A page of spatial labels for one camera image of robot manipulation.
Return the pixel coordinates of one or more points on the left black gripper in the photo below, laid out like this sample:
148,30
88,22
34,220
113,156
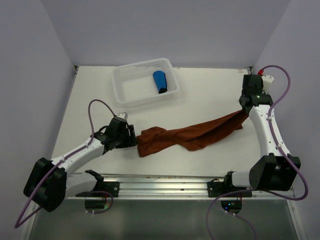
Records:
131,140

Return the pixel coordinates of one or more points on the brown towel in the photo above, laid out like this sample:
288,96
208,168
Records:
192,138

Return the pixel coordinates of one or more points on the white plastic basket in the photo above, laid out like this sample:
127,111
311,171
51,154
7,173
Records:
133,84

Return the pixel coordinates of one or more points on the blue and grey towel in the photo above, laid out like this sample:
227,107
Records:
160,80

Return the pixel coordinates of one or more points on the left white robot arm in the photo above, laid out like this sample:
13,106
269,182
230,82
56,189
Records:
52,181

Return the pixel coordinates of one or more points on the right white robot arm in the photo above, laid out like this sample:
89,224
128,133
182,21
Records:
276,168

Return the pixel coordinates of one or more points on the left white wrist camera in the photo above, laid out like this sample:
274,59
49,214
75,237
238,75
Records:
123,115

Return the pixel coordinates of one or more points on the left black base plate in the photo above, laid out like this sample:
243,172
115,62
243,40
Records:
112,187

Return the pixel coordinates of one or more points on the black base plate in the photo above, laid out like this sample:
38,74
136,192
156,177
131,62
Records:
216,188
112,187

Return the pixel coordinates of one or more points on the aluminium rail frame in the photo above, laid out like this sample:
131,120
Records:
143,186

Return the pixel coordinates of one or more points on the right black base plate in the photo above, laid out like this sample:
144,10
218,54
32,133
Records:
216,188

